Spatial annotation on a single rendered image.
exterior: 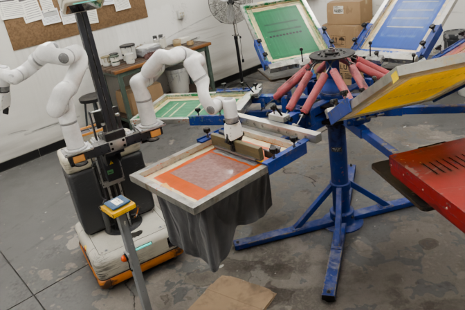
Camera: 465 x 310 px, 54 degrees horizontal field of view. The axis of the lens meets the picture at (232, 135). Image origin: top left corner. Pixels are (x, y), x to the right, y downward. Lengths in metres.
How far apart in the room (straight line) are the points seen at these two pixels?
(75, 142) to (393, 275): 2.09
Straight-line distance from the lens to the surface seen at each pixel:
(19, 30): 5.87
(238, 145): 2.51
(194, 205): 2.10
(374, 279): 3.13
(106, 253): 3.27
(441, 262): 3.30
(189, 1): 6.97
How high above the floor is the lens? 2.04
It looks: 22 degrees down
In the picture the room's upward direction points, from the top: 9 degrees counter-clockwise
